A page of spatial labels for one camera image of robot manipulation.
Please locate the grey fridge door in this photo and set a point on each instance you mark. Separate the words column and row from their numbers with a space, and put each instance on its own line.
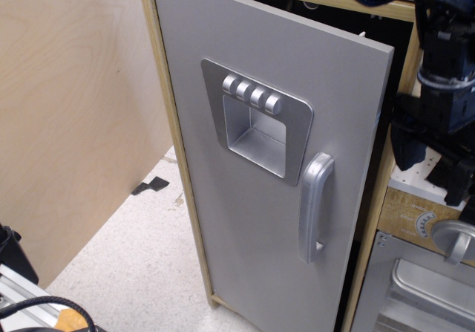
column 248, row 216

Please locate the silver fridge door handle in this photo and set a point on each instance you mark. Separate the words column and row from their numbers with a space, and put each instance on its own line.
column 314, row 179

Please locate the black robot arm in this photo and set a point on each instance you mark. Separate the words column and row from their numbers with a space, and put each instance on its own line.
column 442, row 117

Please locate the silver dispenser panel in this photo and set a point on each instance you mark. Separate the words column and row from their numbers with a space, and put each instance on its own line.
column 262, row 124

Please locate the black tape on floor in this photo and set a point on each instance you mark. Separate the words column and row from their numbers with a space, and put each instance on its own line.
column 156, row 184

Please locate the plywood board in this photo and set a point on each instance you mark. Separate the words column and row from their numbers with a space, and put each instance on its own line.
column 82, row 120

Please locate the white stove top panel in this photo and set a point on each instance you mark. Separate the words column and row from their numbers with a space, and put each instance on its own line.
column 413, row 184

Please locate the grey oven door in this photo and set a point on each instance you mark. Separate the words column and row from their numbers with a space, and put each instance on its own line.
column 409, row 288

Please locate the silver oven knob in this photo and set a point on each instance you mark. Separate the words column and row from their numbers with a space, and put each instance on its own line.
column 455, row 239

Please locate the orange tape piece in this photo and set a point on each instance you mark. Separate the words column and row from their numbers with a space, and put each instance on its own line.
column 70, row 320

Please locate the black box at left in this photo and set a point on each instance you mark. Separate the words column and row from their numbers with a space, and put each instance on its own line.
column 14, row 257

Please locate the wooden toy kitchen frame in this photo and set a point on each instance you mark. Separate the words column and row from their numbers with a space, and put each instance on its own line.
column 393, row 24

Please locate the aluminium extrusion rail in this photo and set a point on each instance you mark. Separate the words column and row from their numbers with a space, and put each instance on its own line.
column 16, row 288

